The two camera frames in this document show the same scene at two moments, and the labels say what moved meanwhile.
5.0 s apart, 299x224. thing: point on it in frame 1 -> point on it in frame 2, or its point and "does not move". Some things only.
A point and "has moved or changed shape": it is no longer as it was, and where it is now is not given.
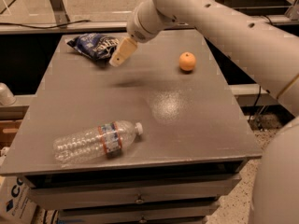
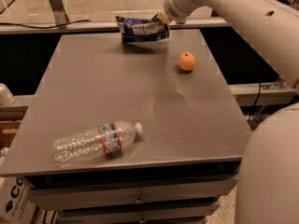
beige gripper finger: x=124 y=49 -> x=164 y=18
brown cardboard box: x=7 y=132 does not move
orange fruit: x=187 y=62 does not move
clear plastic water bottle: x=104 y=141 does not move
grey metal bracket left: x=58 y=7 does not move
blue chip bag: x=94 y=45 has moved or changed shape
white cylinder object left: x=7 y=97 does not move
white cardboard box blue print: x=18 y=203 does not move
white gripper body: x=135 y=26 -> x=171 y=7
